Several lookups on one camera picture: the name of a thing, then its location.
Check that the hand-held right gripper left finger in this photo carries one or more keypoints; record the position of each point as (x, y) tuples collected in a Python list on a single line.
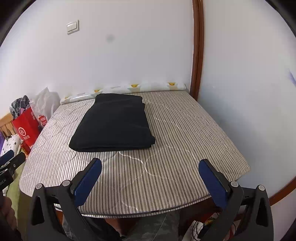
[(89, 178)]

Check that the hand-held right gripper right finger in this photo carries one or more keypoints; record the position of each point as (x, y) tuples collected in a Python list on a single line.
[(212, 183)]

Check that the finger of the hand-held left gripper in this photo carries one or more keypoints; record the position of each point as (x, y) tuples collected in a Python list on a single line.
[(17, 161), (6, 157)]

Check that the black sweatshirt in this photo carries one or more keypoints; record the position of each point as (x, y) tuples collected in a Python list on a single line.
[(115, 122)]

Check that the person's left hand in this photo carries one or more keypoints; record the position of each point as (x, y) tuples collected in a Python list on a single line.
[(7, 213)]

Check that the white spotted cloth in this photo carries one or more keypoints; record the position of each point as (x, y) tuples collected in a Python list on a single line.
[(11, 144)]

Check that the purple cloth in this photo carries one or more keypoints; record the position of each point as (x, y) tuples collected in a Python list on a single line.
[(1, 143)]

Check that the small red box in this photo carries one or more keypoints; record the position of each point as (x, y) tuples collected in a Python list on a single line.
[(25, 148)]

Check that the red paper bag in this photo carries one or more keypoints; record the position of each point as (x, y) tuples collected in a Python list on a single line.
[(25, 129)]

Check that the striped quilted mat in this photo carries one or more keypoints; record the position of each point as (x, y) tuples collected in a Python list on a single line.
[(185, 139)]

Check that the plaid cloth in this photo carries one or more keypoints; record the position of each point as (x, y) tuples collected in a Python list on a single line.
[(19, 105)]

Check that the white plastic bag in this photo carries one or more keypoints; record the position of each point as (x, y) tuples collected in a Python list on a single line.
[(46, 104)]

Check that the person's camouflage pants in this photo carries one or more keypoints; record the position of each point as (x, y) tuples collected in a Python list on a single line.
[(161, 229)]

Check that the brown wooden baseboard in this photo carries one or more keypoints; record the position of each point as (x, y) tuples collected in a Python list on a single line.
[(282, 194)]

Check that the rolled white printed cloth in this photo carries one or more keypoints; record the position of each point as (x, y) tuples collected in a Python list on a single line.
[(150, 87)]

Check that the brown wooden door frame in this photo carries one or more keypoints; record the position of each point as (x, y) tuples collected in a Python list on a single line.
[(197, 51)]

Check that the white wall switch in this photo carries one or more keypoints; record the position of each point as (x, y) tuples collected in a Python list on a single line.
[(72, 27)]

